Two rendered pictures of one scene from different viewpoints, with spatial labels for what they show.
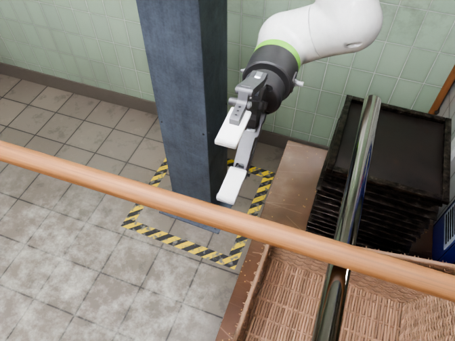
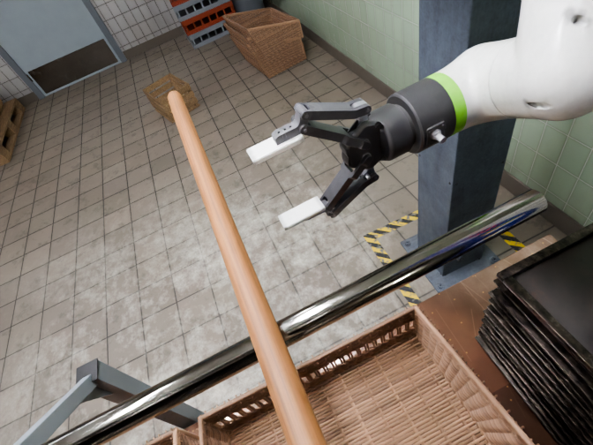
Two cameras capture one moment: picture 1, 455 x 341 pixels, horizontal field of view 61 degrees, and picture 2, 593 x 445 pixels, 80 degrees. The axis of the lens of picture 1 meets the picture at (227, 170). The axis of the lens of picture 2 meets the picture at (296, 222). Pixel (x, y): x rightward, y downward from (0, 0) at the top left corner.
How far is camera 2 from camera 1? 0.41 m
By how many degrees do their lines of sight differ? 40
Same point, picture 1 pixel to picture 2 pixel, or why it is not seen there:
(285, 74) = (416, 118)
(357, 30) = (544, 83)
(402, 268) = (278, 381)
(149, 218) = (389, 243)
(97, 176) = (190, 147)
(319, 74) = not seen: outside the picture
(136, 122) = not seen: hidden behind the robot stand
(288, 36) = (463, 73)
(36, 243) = not seen: hidden behind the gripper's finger
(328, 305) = (216, 357)
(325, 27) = (506, 69)
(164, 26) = (437, 50)
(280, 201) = (476, 291)
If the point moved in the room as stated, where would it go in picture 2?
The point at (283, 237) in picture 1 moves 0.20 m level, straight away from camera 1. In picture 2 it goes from (230, 267) to (378, 184)
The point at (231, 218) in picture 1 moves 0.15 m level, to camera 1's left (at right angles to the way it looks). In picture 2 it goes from (218, 227) to (166, 181)
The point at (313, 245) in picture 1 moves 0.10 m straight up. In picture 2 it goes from (240, 293) to (198, 238)
